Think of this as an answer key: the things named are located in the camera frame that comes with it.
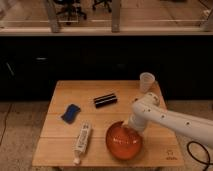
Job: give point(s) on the orange ceramic bowl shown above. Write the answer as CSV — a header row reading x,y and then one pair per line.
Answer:
x,y
123,143

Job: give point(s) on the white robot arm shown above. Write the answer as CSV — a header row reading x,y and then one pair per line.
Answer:
x,y
147,109

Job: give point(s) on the black striped box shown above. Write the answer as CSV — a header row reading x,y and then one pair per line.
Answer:
x,y
105,100

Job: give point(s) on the clear plastic cup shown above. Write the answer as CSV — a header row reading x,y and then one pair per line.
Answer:
x,y
146,81

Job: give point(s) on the wooden table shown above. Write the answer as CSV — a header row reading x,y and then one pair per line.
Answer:
x,y
78,118

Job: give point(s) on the blue sponge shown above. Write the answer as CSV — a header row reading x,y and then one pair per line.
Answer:
x,y
70,113

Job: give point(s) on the white toothpaste tube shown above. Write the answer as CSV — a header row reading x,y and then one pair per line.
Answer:
x,y
82,141

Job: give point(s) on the grey metal post centre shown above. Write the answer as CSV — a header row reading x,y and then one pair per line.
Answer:
x,y
115,26

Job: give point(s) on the grey metal post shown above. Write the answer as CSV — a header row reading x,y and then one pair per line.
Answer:
x,y
51,12
115,26

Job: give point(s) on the grey metal post left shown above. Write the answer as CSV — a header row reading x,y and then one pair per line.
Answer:
x,y
51,12

